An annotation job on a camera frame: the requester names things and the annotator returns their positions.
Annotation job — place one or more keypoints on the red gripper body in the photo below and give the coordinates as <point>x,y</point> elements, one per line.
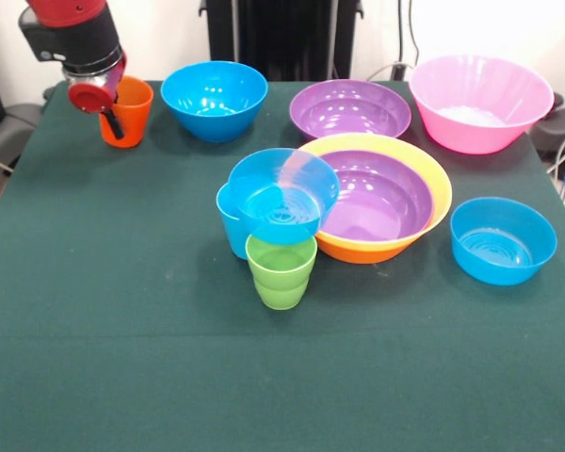
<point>92,96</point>

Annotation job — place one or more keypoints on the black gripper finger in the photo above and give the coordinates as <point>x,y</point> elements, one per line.
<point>114,124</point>

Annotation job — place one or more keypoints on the orange plastic cup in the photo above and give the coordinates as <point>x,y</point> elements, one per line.
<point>134,117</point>

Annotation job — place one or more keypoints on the light blue plastic cup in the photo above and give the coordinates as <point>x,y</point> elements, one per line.
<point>230,230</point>

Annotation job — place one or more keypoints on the shallow blue plastic bowl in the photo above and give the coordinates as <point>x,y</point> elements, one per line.
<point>504,245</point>
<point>268,207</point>

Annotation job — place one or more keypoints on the purple plastic bowl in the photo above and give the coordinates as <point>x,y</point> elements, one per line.
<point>386,202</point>
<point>353,113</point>

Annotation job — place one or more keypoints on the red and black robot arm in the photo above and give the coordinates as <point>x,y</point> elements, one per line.
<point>75,37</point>

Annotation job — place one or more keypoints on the deep blue plastic bowl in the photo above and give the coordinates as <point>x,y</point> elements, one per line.
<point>214,103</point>

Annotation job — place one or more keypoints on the green plastic cup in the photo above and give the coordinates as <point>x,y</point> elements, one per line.
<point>280,273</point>

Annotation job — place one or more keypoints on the orange plastic bowl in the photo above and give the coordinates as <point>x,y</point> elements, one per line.
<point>362,252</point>

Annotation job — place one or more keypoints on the black power plug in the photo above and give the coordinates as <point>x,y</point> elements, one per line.
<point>398,71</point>

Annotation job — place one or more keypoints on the dark green tablecloth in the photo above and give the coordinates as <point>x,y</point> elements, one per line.
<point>282,376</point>

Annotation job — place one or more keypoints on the pink plastic bowl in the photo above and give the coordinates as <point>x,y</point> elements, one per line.
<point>480,113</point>

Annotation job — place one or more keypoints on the black rounded equipment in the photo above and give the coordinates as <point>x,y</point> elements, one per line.
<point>562,127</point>

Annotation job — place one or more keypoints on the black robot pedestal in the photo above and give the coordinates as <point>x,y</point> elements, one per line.
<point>282,37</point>

